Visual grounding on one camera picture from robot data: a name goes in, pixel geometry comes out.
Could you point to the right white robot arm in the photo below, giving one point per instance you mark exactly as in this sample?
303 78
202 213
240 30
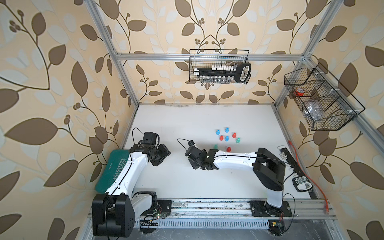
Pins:
269 169

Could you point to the green plastic tool case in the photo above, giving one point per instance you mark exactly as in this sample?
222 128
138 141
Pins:
117 161

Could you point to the black wire basket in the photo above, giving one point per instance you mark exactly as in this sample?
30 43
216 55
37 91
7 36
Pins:
205 58
339 103

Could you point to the black wire basket back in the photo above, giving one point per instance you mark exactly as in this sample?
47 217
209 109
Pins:
205 58

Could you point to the black wire basket right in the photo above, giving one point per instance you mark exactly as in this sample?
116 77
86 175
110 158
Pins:
339 103

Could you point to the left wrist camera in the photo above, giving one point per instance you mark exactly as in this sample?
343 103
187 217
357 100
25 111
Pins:
151 138

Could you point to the socket rail tool black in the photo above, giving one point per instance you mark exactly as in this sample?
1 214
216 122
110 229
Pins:
239 73

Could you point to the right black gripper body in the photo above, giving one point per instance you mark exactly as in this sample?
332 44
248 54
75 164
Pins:
195 165

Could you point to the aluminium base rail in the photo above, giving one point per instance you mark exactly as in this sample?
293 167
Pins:
207 209

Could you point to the small circuit board right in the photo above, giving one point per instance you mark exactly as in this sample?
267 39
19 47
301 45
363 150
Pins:
276 228

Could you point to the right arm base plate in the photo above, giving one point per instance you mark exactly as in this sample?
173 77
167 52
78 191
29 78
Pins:
261 208

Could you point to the clear plastic bag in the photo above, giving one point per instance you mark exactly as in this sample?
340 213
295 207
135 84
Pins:
313 111

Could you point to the small circuit board left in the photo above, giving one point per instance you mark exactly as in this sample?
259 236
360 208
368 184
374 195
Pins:
150 223

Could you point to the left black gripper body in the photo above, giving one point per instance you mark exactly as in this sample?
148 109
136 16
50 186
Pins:
159 153

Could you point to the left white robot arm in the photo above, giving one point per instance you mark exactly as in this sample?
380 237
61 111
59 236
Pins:
116 207

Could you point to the small circuit board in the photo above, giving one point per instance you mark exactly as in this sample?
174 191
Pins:
276 228
150 223

